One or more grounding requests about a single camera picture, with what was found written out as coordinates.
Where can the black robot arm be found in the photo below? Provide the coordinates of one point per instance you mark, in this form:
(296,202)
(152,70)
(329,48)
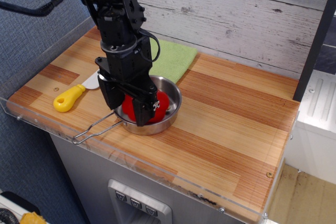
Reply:
(118,20)

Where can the stainless steel pot with handle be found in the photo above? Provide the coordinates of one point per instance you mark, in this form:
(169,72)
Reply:
(170,100)

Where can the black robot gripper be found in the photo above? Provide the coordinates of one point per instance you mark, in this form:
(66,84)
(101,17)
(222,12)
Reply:
(125,70)

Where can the grey cabinet with dispenser panel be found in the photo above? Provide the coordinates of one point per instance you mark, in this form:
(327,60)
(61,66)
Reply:
(110,187)

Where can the white ribbed appliance at right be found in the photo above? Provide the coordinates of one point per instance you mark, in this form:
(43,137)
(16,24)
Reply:
(311,147)

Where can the green folded cloth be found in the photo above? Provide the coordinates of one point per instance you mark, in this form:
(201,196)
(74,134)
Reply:
(173,61)

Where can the red toy bell pepper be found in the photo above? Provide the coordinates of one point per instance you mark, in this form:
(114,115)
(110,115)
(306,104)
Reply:
(164,103)

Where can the yellow-handled toy knife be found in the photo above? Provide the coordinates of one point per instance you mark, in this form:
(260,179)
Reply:
(65,101)

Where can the dark right vertical post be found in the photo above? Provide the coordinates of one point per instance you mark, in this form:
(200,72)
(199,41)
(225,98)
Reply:
(313,54)

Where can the yellow object bottom left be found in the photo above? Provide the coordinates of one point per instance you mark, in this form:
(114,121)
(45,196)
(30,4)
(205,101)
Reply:
(32,218)

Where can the clear acrylic guard rail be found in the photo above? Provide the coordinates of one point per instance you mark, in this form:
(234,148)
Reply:
(219,159)

